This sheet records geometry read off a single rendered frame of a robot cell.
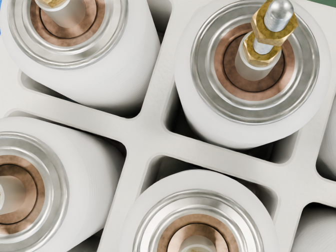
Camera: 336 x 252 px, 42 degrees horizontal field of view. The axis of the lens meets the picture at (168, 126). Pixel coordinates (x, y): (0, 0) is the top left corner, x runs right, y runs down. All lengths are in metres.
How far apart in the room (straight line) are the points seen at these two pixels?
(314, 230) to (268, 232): 0.09
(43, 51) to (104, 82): 0.04
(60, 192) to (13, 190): 0.03
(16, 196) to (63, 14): 0.11
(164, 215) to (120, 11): 0.12
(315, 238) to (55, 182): 0.18
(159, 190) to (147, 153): 0.07
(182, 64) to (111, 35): 0.05
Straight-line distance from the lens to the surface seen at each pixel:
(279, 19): 0.18
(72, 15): 0.27
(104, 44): 0.27
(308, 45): 0.27
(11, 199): 0.26
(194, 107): 0.26
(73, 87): 0.28
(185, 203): 0.26
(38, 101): 0.36
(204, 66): 0.26
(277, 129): 0.27
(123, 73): 0.29
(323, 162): 0.39
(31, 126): 0.28
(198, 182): 0.26
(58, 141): 0.28
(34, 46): 0.29
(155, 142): 0.33
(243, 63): 0.24
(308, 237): 0.34
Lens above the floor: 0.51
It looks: 83 degrees down
